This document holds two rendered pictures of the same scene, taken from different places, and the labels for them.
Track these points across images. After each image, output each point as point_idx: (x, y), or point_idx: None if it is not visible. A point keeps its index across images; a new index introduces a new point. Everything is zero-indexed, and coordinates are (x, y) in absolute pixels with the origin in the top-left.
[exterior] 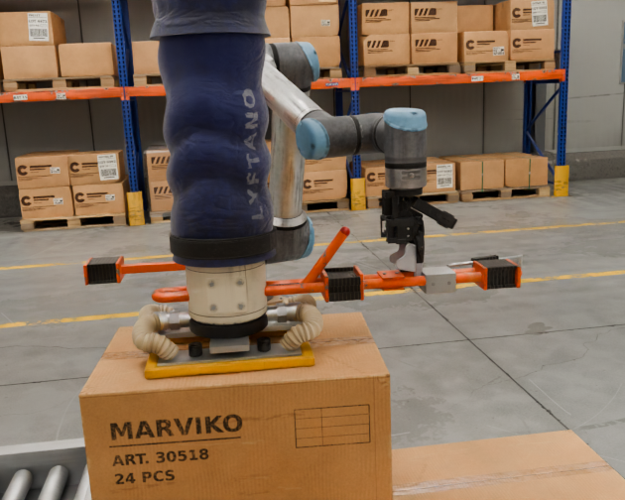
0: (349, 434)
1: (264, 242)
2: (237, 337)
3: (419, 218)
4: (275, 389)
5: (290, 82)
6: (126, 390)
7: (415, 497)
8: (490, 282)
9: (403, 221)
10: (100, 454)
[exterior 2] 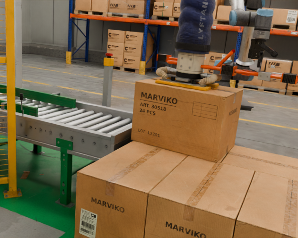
0: (209, 114)
1: (201, 47)
2: (187, 78)
3: (261, 50)
4: (188, 92)
5: (241, 1)
6: (147, 82)
7: (239, 157)
8: (284, 80)
9: (254, 50)
10: (137, 101)
